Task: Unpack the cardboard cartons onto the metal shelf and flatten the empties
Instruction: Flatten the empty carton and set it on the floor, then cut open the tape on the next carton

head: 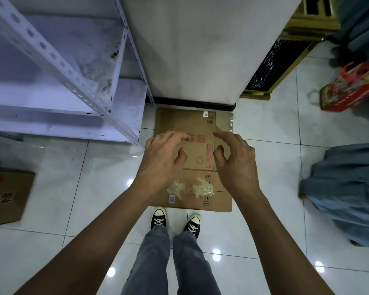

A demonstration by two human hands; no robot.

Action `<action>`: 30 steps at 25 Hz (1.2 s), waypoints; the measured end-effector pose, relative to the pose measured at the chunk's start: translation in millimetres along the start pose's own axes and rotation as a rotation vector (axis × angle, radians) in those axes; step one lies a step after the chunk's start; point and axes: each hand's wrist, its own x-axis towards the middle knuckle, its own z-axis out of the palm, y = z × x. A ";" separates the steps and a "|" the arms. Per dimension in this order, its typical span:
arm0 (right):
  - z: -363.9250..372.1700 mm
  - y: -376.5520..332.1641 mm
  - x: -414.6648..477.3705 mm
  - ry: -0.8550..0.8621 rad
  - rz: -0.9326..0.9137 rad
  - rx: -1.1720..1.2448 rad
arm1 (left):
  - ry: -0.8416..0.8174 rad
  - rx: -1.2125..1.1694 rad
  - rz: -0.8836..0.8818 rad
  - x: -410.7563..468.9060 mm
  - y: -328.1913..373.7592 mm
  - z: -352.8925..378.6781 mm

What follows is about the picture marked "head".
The person's right hand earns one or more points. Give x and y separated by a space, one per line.
236 166

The person's left hand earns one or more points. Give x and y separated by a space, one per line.
163 159

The large brown cardboard box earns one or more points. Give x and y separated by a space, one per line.
196 123

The white metal shelving rack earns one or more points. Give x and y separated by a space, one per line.
55 83

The small printed brown carton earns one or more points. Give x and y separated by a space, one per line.
6 196

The person's right forearm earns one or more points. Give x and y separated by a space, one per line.
282 252

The person's left forearm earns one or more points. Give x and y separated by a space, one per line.
89 252

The person's grey trouser legs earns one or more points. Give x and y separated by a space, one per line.
166 264

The black and white sneaker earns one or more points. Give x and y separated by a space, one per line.
158 217
192 225

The long black bar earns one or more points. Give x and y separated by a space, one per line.
193 104

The black and gold object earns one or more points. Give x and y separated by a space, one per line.
276 67

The teal fabric chair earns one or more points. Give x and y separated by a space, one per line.
347 190

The red printed bag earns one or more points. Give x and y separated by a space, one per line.
350 87

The green cloth covered table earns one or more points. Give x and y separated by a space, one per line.
359 21

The gold metal frame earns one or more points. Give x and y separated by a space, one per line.
313 18

